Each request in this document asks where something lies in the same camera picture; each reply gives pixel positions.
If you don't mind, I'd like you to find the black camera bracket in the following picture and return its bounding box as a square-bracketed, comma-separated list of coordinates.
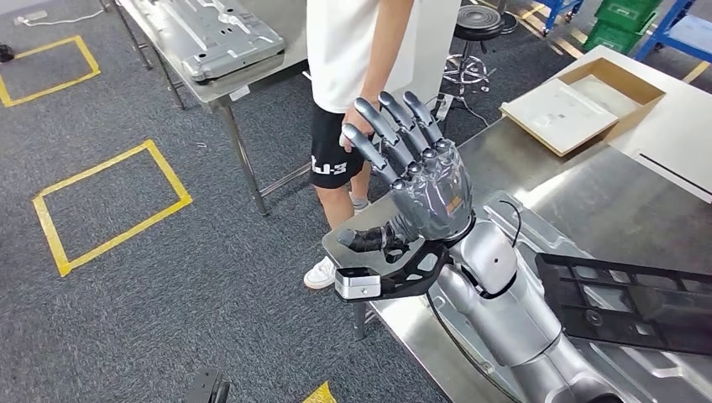
[361, 240, 453, 301]

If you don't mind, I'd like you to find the person's left hand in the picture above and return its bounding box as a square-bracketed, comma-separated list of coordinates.
[339, 100, 385, 154]

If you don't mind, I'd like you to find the blue metal shelf rack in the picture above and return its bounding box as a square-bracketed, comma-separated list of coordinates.
[632, 0, 712, 64]
[532, 0, 586, 35]

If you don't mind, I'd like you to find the open cardboard box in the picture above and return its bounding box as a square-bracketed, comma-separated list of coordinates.
[557, 56, 668, 143]

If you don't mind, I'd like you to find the stainless steel workbench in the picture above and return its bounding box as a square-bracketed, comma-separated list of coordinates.
[321, 115, 712, 403]

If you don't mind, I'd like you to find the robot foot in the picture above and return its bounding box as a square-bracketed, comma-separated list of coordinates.
[182, 369, 233, 403]

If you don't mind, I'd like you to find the long black metal part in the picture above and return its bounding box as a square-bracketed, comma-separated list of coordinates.
[535, 251, 712, 357]

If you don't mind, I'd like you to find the aluminium fixture plate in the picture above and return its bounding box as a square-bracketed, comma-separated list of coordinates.
[425, 191, 712, 403]
[129, 0, 286, 85]

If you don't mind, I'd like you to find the green plastic crate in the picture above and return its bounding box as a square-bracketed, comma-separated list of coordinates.
[594, 0, 664, 35]
[581, 19, 639, 55]

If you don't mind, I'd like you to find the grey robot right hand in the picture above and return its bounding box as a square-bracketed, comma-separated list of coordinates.
[336, 90, 475, 264]

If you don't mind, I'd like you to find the yellow floor tape square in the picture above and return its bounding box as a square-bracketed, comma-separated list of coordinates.
[0, 34, 102, 109]
[301, 380, 338, 403]
[31, 139, 194, 279]

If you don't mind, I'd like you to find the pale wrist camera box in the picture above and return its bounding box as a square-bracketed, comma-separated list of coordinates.
[334, 266, 383, 302]

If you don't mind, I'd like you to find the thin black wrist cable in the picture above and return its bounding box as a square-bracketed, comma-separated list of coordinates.
[496, 199, 524, 249]

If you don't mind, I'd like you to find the white cabinet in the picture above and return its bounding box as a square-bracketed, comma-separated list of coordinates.
[414, 0, 463, 107]

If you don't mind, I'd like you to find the black round stool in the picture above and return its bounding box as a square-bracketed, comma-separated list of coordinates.
[442, 4, 505, 96]

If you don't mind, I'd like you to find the person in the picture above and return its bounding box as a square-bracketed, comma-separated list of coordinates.
[302, 0, 418, 291]

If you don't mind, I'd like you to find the white table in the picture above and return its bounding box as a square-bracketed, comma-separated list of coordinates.
[547, 44, 712, 205]

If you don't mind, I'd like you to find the steel side table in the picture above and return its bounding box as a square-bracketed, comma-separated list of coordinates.
[113, 0, 314, 219]

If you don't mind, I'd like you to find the white power strip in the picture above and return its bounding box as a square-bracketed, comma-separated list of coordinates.
[13, 9, 50, 27]
[432, 93, 454, 123]

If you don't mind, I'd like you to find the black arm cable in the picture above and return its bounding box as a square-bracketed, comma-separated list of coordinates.
[425, 289, 505, 403]

